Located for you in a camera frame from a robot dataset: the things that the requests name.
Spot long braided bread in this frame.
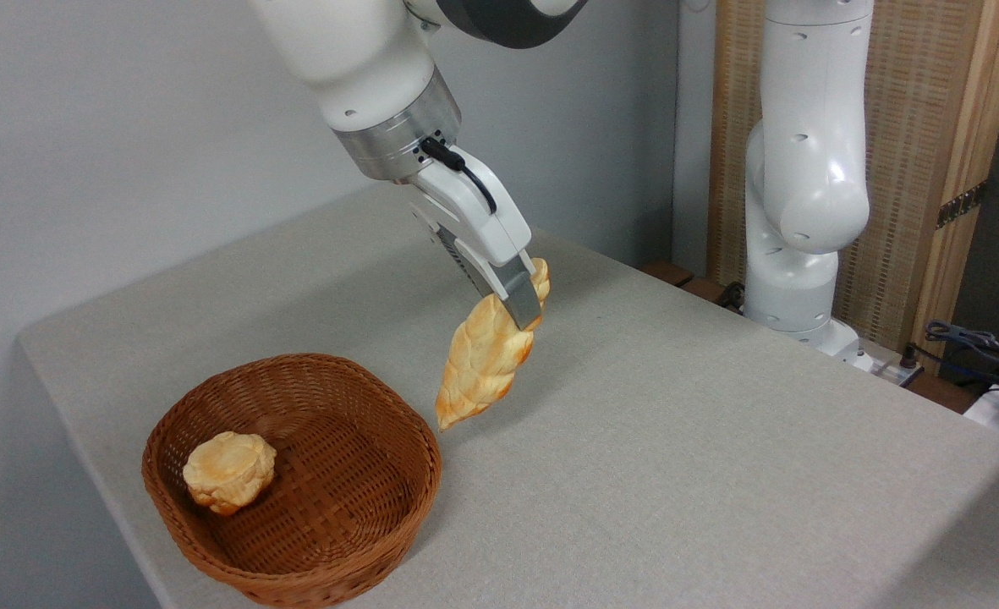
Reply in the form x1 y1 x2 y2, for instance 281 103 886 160
435 258 552 433

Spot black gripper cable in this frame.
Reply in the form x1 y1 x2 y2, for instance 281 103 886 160
420 136 498 215

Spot round bread roll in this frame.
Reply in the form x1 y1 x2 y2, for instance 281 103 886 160
182 431 278 517

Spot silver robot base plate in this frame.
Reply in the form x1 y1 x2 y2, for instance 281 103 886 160
853 338 925 388

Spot bundle of dark cables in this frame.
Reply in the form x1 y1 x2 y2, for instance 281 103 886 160
901 318 999 392

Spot wooden woven screen panel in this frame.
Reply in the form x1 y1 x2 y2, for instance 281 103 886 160
708 0 999 373

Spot brown wicker basket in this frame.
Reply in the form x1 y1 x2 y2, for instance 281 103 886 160
141 353 443 609

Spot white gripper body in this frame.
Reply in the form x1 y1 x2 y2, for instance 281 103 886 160
392 145 534 273

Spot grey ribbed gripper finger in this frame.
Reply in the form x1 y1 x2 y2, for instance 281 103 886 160
455 239 545 332
430 223 493 299

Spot brown wooden block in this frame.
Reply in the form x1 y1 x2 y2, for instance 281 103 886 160
639 260 696 289

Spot dark metal hinge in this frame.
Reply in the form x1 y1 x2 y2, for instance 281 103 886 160
936 180 989 230

